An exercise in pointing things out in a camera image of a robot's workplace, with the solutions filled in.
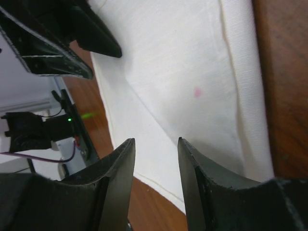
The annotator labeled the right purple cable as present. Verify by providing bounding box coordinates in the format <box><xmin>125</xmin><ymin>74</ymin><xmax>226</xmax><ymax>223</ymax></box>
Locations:
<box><xmin>0</xmin><ymin>141</ymin><xmax>77</xmax><ymax>164</ymax></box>

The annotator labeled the aluminium front rail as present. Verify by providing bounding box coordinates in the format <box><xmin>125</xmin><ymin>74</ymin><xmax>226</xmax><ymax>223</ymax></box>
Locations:
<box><xmin>0</xmin><ymin>100</ymin><xmax>52</xmax><ymax>115</ymax></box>

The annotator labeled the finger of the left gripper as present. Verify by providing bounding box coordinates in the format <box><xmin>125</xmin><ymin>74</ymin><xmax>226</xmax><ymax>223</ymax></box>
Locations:
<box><xmin>0</xmin><ymin>4</ymin><xmax>93</xmax><ymax>79</ymax></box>
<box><xmin>31</xmin><ymin>0</ymin><xmax>122</xmax><ymax>58</ymax></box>

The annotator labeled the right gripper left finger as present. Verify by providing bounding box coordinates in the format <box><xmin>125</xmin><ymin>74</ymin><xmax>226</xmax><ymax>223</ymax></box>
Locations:
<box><xmin>0</xmin><ymin>138</ymin><xmax>136</xmax><ymax>231</ymax></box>

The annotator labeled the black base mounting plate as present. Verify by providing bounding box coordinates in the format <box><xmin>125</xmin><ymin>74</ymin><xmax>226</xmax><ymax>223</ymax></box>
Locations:
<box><xmin>51</xmin><ymin>89</ymin><xmax>100</xmax><ymax>166</ymax></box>

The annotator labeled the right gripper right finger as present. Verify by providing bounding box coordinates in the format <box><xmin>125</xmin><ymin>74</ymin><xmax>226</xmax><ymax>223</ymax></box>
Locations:
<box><xmin>178</xmin><ymin>138</ymin><xmax>308</xmax><ymax>231</ymax></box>

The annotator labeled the white cloth napkin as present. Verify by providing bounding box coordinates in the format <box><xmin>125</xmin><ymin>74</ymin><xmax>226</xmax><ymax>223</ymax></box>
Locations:
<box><xmin>89</xmin><ymin>0</ymin><xmax>274</xmax><ymax>211</ymax></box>

